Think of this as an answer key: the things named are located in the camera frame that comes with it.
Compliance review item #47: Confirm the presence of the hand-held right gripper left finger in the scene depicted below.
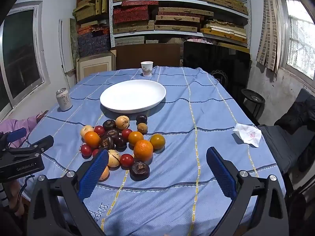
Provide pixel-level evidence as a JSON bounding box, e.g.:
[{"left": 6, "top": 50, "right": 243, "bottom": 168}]
[{"left": 27, "top": 149, "right": 110, "bottom": 236}]

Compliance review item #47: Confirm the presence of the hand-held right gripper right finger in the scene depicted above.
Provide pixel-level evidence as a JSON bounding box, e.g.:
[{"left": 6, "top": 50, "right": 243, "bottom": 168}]
[{"left": 206, "top": 147, "right": 289, "bottom": 236}]

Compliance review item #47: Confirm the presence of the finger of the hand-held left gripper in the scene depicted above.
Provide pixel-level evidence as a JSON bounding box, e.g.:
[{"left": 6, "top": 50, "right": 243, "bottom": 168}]
[
  {"left": 7, "top": 135, "right": 55, "bottom": 156},
  {"left": 0, "top": 127, "right": 27, "bottom": 151}
]

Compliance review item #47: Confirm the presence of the pale orange peach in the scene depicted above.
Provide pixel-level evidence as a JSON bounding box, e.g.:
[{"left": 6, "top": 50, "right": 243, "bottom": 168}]
[{"left": 98, "top": 166, "right": 110, "bottom": 181}]

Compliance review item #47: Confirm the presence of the dark brown mangosteen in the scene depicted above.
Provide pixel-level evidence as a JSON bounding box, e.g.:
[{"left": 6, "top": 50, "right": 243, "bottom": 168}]
[
  {"left": 105, "top": 129, "right": 120, "bottom": 139},
  {"left": 99, "top": 136, "right": 115, "bottom": 150},
  {"left": 103, "top": 119, "right": 117, "bottom": 131},
  {"left": 129, "top": 161, "right": 150, "bottom": 181}
]

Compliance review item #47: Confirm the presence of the pale yellow apple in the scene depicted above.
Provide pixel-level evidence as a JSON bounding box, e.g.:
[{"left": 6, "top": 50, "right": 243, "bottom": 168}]
[{"left": 81, "top": 125, "right": 94, "bottom": 138}]

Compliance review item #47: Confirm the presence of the large orange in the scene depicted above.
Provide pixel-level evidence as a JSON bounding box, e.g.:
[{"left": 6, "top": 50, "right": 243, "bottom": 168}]
[{"left": 133, "top": 140, "right": 154, "bottom": 162}]

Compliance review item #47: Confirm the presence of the greenish orange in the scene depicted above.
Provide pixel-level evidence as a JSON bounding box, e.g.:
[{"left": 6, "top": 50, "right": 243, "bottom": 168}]
[{"left": 150, "top": 134, "right": 166, "bottom": 150}]

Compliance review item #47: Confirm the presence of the white plate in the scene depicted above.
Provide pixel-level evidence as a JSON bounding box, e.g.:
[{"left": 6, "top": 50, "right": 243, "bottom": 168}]
[{"left": 100, "top": 79, "right": 167, "bottom": 114}]

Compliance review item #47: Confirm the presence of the person's left hand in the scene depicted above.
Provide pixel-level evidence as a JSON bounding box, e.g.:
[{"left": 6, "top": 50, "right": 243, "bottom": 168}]
[{"left": 7, "top": 179, "right": 25, "bottom": 217}]

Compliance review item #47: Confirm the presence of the pink cloth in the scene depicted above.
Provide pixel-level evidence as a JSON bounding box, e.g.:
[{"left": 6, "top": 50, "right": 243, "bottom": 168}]
[{"left": 0, "top": 110, "right": 49, "bottom": 138}]

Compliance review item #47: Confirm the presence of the blue checked tablecloth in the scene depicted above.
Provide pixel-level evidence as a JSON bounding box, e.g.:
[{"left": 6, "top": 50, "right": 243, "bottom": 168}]
[{"left": 21, "top": 66, "right": 287, "bottom": 236}]

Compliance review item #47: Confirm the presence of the white drink can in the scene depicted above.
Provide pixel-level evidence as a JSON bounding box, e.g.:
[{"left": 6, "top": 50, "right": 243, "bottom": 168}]
[{"left": 56, "top": 88, "right": 73, "bottom": 112}]

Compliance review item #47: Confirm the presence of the crumpled white tissue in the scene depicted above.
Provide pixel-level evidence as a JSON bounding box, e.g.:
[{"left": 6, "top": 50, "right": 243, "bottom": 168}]
[{"left": 233, "top": 123, "right": 262, "bottom": 148}]

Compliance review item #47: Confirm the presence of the dark grey chair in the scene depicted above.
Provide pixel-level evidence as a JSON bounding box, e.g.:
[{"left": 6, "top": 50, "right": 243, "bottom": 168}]
[{"left": 258, "top": 88, "right": 315, "bottom": 175}]

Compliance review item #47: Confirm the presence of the white framed window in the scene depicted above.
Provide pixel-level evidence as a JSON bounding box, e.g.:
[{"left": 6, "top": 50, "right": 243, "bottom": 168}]
[
  {"left": 0, "top": 1, "right": 51, "bottom": 118},
  {"left": 281, "top": 0, "right": 315, "bottom": 79}
]

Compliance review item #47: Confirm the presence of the black round stand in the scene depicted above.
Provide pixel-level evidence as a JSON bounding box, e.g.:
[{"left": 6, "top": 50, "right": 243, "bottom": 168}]
[{"left": 241, "top": 88, "right": 266, "bottom": 126}]

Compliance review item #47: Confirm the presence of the black jacket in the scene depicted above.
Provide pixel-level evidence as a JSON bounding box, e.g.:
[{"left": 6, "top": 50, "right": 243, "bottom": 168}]
[{"left": 274, "top": 98, "right": 315, "bottom": 172}]

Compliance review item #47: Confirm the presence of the white leaning strip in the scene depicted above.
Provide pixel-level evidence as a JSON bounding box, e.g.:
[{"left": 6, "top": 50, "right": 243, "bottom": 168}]
[{"left": 58, "top": 19, "right": 74, "bottom": 73}]

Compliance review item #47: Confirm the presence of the green patterned board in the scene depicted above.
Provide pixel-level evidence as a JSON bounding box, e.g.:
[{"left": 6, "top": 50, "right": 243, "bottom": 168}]
[{"left": 69, "top": 18, "right": 80, "bottom": 59}]

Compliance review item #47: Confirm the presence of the pile of patterned storage boxes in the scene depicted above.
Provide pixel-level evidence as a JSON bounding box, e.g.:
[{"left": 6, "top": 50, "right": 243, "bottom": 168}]
[{"left": 73, "top": 0, "right": 111, "bottom": 57}]

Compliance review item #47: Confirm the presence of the white paper cup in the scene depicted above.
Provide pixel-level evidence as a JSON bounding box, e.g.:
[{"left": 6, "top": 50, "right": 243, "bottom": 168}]
[{"left": 141, "top": 61, "right": 153, "bottom": 77}]

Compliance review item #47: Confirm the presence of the brown cardboard panel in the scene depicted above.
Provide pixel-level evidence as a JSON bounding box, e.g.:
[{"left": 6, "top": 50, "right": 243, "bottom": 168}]
[{"left": 116, "top": 43, "right": 184, "bottom": 70}]

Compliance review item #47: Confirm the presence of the brick pattern cloth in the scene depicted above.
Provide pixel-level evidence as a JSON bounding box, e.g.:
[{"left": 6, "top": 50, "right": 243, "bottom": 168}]
[{"left": 256, "top": 0, "right": 283, "bottom": 72}]

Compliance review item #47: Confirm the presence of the stack of flat woven boxes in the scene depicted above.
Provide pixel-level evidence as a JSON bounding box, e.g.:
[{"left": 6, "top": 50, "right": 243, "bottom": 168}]
[{"left": 113, "top": 0, "right": 249, "bottom": 47}]

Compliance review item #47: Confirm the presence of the white metal shelf rack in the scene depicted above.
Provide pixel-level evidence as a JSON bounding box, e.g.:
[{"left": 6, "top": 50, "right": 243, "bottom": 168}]
[{"left": 109, "top": 0, "right": 251, "bottom": 52}]

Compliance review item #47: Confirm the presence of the black cable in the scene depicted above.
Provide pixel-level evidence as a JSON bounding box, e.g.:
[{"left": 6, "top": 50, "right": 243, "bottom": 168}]
[{"left": 20, "top": 174, "right": 35, "bottom": 198}]

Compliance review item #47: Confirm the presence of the black wire grille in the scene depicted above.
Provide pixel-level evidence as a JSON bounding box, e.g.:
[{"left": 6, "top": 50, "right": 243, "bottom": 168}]
[{"left": 212, "top": 70, "right": 229, "bottom": 84}]

